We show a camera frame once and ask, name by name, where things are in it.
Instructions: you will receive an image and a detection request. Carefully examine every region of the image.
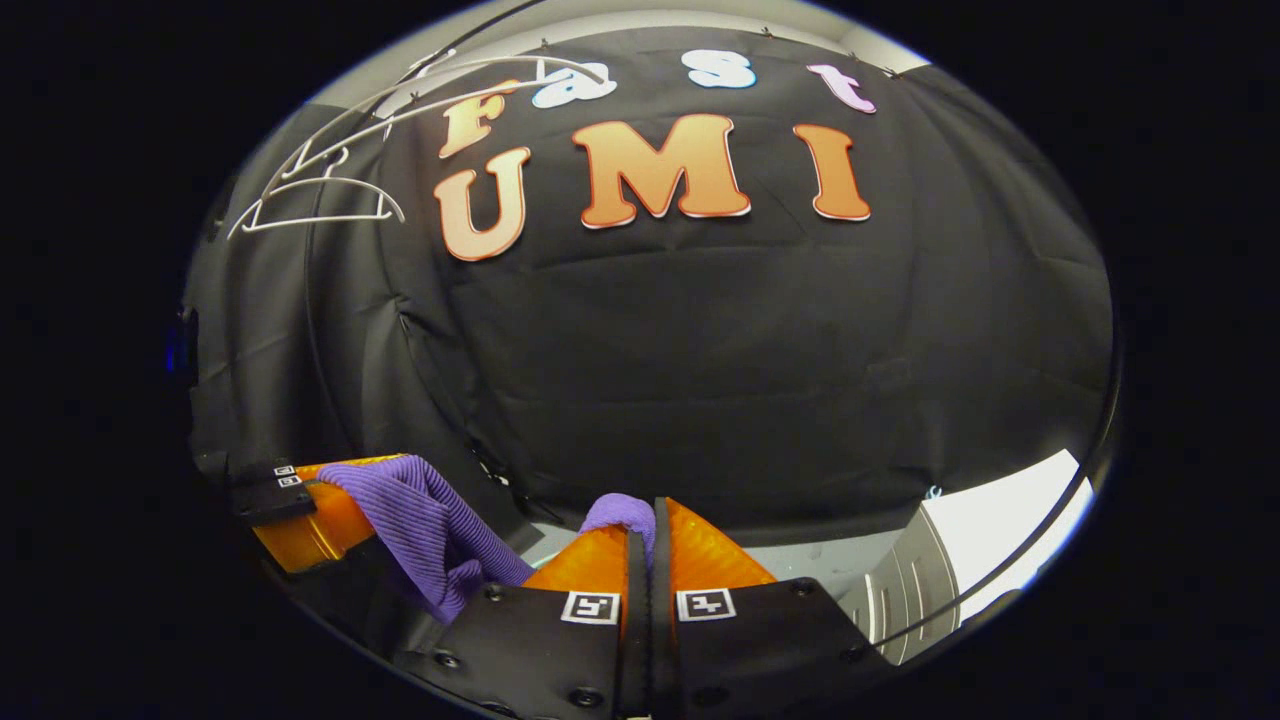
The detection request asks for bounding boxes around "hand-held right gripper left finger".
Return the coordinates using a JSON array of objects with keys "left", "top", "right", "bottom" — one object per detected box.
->
[{"left": 400, "top": 525, "right": 649, "bottom": 720}]

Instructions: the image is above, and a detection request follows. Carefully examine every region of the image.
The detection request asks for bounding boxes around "black backdrop cloth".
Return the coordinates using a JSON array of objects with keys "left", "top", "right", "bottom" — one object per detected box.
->
[{"left": 185, "top": 25, "right": 1116, "bottom": 601}]

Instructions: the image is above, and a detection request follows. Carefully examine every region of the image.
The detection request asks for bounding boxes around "white flat board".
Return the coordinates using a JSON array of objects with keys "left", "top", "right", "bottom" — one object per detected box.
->
[{"left": 920, "top": 450, "right": 1096, "bottom": 621}]

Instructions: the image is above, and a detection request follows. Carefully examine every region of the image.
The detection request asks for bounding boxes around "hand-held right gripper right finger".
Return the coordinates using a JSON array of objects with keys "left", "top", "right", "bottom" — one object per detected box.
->
[{"left": 650, "top": 497, "right": 896, "bottom": 720}]

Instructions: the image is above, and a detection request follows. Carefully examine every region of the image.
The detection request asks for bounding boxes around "purple corduroy jacket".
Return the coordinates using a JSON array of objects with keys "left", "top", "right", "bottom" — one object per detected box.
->
[{"left": 318, "top": 455, "right": 656, "bottom": 623}]

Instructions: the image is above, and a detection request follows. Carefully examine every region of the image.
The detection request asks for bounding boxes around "white ribbed panel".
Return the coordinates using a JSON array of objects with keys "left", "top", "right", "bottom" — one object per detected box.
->
[{"left": 840, "top": 520, "right": 961, "bottom": 666}]

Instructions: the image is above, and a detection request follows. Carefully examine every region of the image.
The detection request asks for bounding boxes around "white plastic clothes hanger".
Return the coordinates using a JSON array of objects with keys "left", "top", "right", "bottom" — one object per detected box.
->
[
  {"left": 262, "top": 55, "right": 609, "bottom": 201},
  {"left": 228, "top": 148, "right": 406, "bottom": 241}
]

